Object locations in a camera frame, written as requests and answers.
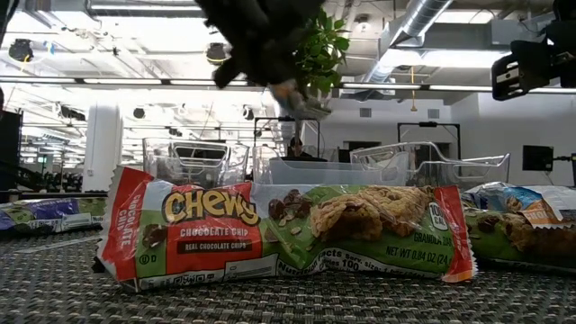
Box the ceiling strip light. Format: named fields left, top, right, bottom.
left=427, top=84, right=576, bottom=95
left=0, top=76, right=266, bottom=86
left=339, top=83, right=423, bottom=91

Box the black aluminium table frame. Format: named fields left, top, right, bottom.
left=0, top=191, right=107, bottom=203

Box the long clear plastic bin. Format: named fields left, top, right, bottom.
left=142, top=137, right=250, bottom=190

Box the person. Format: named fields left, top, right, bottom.
left=286, top=136, right=329, bottom=163

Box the blue orange granola bar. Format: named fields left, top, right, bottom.
left=269, top=79, right=333, bottom=122
left=463, top=182, right=576, bottom=230

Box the green plant in black pot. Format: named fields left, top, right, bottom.
left=294, top=8, right=351, bottom=148

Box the yellow hanging cord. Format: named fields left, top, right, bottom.
left=409, top=66, right=418, bottom=113

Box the wide clear plastic bin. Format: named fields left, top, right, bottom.
left=349, top=140, right=512, bottom=188

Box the dark ribbed mat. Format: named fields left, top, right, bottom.
left=0, top=224, right=576, bottom=324

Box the small clear plastic bin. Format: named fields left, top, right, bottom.
left=251, top=143, right=411, bottom=186

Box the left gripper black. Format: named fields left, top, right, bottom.
left=195, top=0, right=326, bottom=98

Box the red green granola bar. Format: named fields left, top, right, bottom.
left=96, top=166, right=479, bottom=293

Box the white pillar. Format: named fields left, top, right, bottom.
left=82, top=103, right=123, bottom=194

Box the black monitor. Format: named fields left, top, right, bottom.
left=521, top=144, right=555, bottom=172

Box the black ceiling lamp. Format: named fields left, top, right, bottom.
left=205, top=41, right=230, bottom=68
left=7, top=38, right=35, bottom=63

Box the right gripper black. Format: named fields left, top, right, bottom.
left=490, top=0, right=576, bottom=102

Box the purple blue granola bar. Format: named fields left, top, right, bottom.
left=463, top=209, right=576, bottom=274
left=0, top=197, right=108, bottom=235

